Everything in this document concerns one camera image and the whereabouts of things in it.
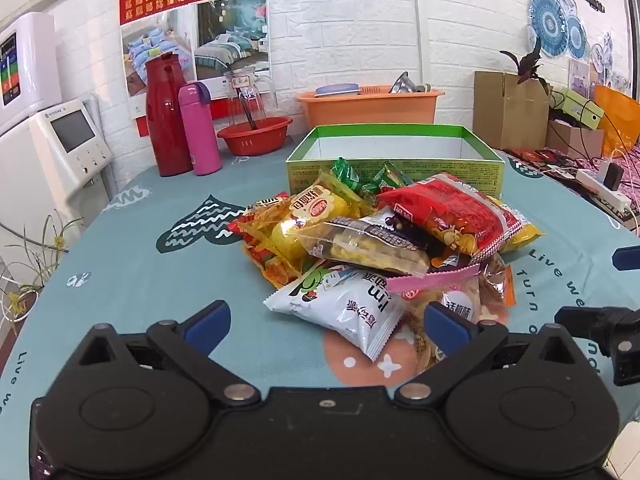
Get large brown cardboard box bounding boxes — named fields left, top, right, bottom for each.
left=473, top=71, right=551, bottom=150

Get dark stirring stick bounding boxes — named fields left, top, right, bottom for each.
left=240, top=87, right=259, bottom=131

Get green candy packet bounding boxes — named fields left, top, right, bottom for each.
left=372, top=161, right=416, bottom=194
left=332, top=157, right=364, bottom=192

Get pink water bottle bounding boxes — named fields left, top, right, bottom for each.
left=178, top=81, right=223, bottom=177

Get white snack packet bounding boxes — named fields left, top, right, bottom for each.
left=263, top=264, right=407, bottom=363

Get green cardboard box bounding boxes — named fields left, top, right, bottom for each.
left=285, top=125, right=506, bottom=201

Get white wall conduit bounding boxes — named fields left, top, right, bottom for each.
left=407, top=0, right=431, bottom=73

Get glass pitcher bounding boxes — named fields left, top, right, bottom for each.
left=223, top=67, right=276, bottom=131

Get clear yellow puff snack packet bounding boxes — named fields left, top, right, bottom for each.
left=270, top=172, right=377, bottom=261

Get tin with blue lid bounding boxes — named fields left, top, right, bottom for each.
left=315, top=82, right=361, bottom=97

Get red snack packet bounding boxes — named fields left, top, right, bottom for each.
left=376, top=173, right=526, bottom=267

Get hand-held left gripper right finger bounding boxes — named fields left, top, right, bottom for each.
left=394, top=302, right=598, bottom=407

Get teal printed tablecloth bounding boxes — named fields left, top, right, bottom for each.
left=0, top=132, right=640, bottom=480

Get light green box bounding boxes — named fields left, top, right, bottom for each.
left=550, top=86, right=606, bottom=133

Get small brown cardboard box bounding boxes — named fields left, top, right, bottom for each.
left=545, top=120, right=606, bottom=161

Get red thermos jug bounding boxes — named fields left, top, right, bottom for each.
left=145, top=52, right=196, bottom=177

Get large blue paper fan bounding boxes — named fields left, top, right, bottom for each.
left=527, top=0, right=568, bottom=58

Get orange striped snack packet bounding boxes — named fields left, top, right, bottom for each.
left=229, top=192, right=301, bottom=286

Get steel bowl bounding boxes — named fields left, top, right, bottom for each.
left=387, top=72, right=433, bottom=95

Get pink-sealed cookie packet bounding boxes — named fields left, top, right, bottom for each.
left=386, top=255, right=512, bottom=361

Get red flat packets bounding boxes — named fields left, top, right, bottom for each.
left=510, top=147, right=556, bottom=168

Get red plastic basin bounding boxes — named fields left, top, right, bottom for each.
left=216, top=116, right=294, bottom=157

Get clear dark-label snack packet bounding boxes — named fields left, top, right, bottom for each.
left=298, top=208, right=432, bottom=277

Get orange plastic basin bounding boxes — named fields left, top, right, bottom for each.
left=295, top=87, right=446, bottom=136

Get dark purple plant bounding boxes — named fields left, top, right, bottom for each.
left=500, top=36, right=551, bottom=93

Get orange bag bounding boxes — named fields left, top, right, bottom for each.
left=594, top=85, right=640, bottom=158

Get black charger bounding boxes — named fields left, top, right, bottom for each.
left=602, top=160, right=625, bottom=192

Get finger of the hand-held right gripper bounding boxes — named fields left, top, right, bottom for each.
left=612, top=247, right=640, bottom=272
left=554, top=305, right=640, bottom=387

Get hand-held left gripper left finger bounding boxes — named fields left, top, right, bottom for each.
left=75, top=300, right=262, bottom=407

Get plant with yellow flowers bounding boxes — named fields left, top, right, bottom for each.
left=0, top=210, right=83, bottom=326

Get white power strip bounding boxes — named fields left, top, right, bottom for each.
left=575, top=167, right=633, bottom=213

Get small blue paper fan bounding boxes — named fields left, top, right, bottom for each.
left=565, top=15, right=589, bottom=60

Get red wall calendar poster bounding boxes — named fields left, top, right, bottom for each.
left=119, top=0, right=271, bottom=136

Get white device with screen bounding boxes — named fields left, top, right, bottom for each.
left=0, top=99, right=113, bottom=241

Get white water purifier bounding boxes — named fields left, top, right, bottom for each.
left=0, top=12, right=63, bottom=133

